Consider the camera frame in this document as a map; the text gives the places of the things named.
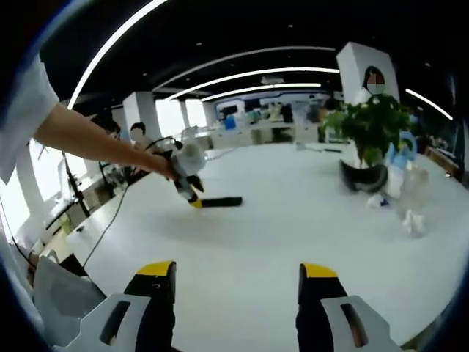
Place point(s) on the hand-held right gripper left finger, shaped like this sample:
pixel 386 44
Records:
pixel 154 289

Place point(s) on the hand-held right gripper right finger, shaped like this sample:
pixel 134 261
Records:
pixel 318 289

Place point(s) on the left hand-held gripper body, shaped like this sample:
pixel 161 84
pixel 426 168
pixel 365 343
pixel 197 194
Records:
pixel 190 159

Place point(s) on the black remote control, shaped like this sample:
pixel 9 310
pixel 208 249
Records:
pixel 223 201

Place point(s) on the person's left hand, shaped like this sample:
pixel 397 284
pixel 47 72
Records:
pixel 165 166

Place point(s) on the row of white cabinets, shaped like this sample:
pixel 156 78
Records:
pixel 234 137

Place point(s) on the blue box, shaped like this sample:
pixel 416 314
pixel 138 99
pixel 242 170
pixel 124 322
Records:
pixel 229 123

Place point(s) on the crumpled white tissue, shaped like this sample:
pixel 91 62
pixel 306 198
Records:
pixel 375 201
pixel 414 221

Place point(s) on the black monitor stand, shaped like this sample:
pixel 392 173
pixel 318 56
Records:
pixel 77 187

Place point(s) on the ceiling air conditioner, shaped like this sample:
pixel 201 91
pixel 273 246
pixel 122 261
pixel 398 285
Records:
pixel 273 80

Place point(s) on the dark grey curved object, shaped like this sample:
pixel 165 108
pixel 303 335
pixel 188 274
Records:
pixel 362 181

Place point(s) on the potted green plant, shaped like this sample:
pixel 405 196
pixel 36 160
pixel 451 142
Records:
pixel 370 124

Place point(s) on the person's white shirt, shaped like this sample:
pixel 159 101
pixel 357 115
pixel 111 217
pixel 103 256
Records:
pixel 22 117

